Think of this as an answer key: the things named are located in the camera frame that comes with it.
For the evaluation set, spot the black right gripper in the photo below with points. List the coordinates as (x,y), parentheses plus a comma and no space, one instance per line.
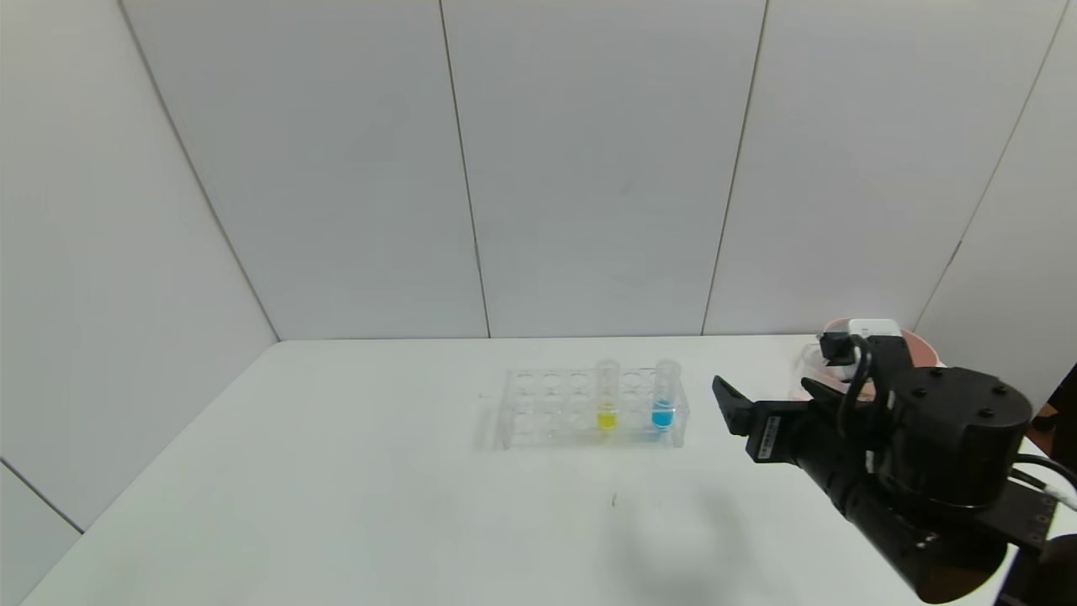
(771,434)

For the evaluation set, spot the test tube with blue pigment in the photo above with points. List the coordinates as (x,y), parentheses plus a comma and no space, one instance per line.
(663,415)

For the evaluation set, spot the clear plastic beaker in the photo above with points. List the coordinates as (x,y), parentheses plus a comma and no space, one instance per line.
(812,366)

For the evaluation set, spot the dark background object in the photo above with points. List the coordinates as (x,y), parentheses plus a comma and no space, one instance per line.
(1062,404)

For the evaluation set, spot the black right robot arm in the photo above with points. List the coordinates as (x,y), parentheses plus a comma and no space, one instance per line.
(959,429)

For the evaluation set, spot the clear acrylic test tube rack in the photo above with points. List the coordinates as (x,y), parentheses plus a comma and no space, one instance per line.
(580,438)

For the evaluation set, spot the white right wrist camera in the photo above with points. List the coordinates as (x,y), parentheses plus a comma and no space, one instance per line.
(888,353)

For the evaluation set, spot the test tube with yellow pigment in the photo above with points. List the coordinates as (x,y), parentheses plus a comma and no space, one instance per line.
(607,417)

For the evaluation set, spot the pink bowl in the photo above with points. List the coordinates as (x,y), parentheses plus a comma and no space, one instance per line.
(925,352)

